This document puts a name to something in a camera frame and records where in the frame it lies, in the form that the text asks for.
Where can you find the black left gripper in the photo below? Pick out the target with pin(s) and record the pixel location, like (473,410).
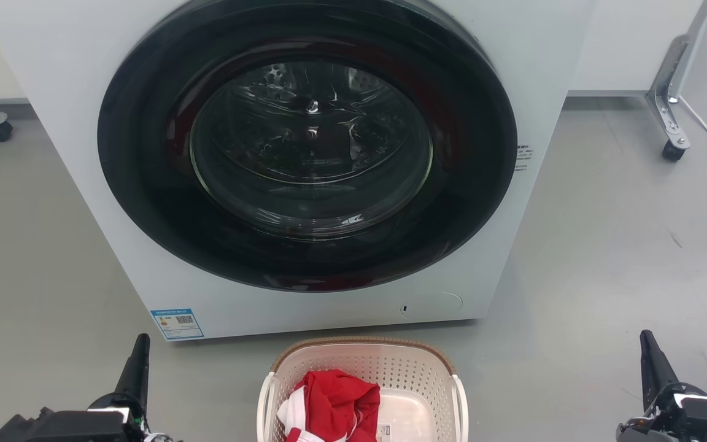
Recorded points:
(129,420)

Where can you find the white printed label sticker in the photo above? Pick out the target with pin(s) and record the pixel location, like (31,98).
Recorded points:
(383,433)

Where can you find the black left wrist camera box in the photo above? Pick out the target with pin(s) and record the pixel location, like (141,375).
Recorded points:
(59,426)

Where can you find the long metal caster leg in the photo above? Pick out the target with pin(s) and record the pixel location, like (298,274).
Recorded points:
(666,92)

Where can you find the white front-load washing machine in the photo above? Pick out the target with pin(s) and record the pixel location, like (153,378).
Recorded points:
(329,307)

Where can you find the blue energy label sticker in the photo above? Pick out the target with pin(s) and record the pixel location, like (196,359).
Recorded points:
(177,323)

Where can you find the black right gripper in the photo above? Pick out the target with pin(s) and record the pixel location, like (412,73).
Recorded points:
(651,423)

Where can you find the red and white garment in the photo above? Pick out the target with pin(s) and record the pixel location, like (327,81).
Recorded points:
(335,399)

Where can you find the small white text sticker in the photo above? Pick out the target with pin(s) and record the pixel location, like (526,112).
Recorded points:
(523,158)

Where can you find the dark round washing machine door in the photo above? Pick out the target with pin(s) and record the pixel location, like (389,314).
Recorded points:
(310,153)

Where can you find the round white filter cover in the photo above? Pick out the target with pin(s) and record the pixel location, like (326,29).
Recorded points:
(433,305)

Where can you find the white perforated laundry basket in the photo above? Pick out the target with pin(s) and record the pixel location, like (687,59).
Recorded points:
(402,374)

